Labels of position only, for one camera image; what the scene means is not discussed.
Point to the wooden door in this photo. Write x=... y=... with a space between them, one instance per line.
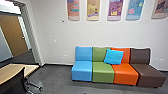
x=13 y=35

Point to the blue sofa chair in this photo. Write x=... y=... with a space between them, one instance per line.
x=82 y=70

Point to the green sofa chair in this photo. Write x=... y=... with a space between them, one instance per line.
x=101 y=71

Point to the cyan cushion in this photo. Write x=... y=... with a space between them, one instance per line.
x=113 y=56

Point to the brown sofa chair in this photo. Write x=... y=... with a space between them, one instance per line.
x=148 y=73

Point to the white wall switch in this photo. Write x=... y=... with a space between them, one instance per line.
x=55 y=40
x=50 y=40

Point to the small dark wall mount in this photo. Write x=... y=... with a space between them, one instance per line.
x=62 y=21

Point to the salmon wall poster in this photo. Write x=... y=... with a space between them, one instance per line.
x=73 y=9

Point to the purple wall poster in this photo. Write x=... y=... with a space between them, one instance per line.
x=115 y=9

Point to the white door frame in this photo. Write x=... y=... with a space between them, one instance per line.
x=33 y=36

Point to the beige pink wall poster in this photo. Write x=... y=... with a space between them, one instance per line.
x=160 y=8

